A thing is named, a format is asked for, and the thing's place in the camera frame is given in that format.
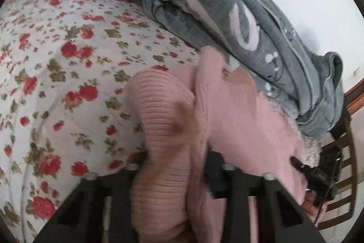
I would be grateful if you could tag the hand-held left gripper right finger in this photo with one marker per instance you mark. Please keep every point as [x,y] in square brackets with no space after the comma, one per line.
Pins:
[216,180]

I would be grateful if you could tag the floral bed sheet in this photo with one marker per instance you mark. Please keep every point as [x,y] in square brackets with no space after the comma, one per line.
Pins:
[71,75]

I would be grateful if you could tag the person's right hand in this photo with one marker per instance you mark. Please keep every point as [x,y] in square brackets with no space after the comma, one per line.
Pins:
[312,204]

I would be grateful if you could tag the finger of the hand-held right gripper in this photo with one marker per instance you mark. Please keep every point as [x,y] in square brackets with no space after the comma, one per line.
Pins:
[298,165]

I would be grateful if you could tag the grey flower-print quilt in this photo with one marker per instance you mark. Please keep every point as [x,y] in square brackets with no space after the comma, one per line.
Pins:
[227,4]

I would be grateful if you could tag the pink knit sweater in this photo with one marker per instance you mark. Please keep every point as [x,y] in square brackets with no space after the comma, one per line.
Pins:
[233,117]

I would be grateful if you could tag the wall switch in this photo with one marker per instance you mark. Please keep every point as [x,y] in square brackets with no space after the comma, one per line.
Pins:
[357,71]

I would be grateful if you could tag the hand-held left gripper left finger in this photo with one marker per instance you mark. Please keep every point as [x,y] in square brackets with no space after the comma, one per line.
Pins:
[93,211]

